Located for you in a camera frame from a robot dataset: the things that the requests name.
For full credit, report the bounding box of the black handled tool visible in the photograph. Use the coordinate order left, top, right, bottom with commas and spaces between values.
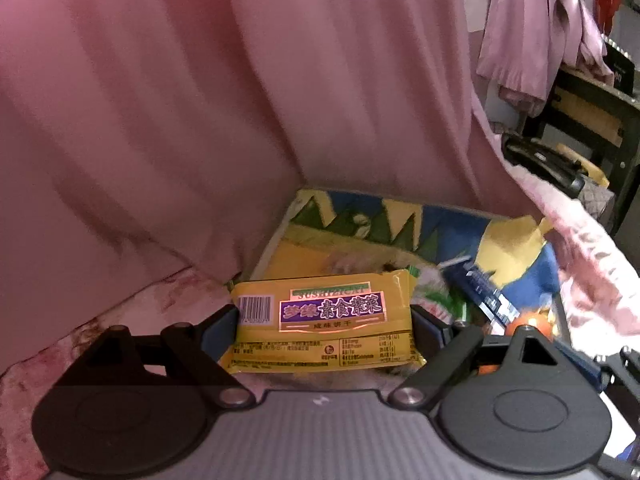
501, 132, 586, 198

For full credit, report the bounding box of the floral bed sheet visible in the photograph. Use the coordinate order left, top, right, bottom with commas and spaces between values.
0, 95, 640, 480

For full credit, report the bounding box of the black box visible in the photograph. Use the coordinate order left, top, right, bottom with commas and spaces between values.
602, 42, 638, 96

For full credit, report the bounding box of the green white snack bag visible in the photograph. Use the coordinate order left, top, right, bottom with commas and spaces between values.
407, 265, 471, 323

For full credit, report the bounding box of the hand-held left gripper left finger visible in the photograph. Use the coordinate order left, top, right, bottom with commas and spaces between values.
75, 305, 256, 407

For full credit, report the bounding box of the dark blue stick packet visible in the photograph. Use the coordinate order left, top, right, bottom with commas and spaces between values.
440, 255, 523, 333

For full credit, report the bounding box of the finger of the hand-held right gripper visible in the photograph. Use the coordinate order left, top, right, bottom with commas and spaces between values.
575, 346, 640, 396
599, 432, 640, 480

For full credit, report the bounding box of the yellow biscuit packet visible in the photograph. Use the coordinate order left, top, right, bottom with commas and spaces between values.
227, 267, 428, 375

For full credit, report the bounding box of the hanging purple cloth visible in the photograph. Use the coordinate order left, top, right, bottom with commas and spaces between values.
475, 0, 613, 118

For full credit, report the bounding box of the grey quilted bag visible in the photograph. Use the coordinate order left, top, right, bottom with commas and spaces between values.
577, 180, 616, 233

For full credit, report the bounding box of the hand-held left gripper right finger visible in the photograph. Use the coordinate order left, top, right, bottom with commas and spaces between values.
389, 305, 576, 408

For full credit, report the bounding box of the yellow bag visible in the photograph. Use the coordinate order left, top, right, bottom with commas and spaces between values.
555, 142, 611, 188

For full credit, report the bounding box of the dragon print cardboard box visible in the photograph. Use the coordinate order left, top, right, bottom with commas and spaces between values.
255, 187, 573, 356

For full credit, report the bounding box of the clear orange snack packet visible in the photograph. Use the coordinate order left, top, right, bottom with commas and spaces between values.
477, 310, 553, 376

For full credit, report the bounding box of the pink curtain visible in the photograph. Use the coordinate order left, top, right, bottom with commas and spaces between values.
0, 0, 506, 321

